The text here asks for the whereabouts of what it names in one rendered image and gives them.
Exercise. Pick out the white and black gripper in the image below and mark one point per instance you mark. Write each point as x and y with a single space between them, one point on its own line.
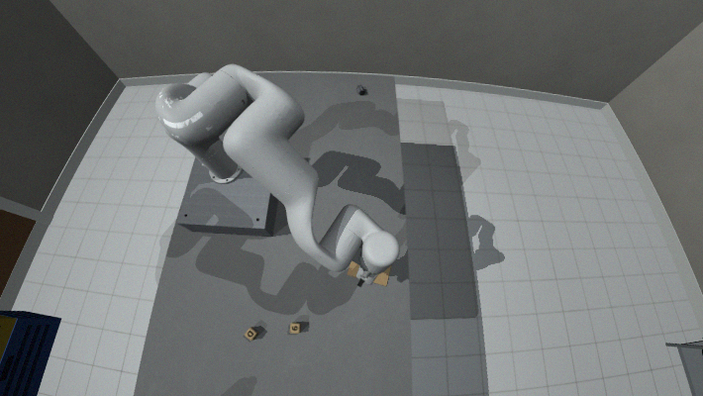
368 280

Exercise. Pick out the tan square mat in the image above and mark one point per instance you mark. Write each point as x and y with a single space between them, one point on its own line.
381 278

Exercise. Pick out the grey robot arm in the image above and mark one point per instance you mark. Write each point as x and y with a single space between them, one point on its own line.
257 142

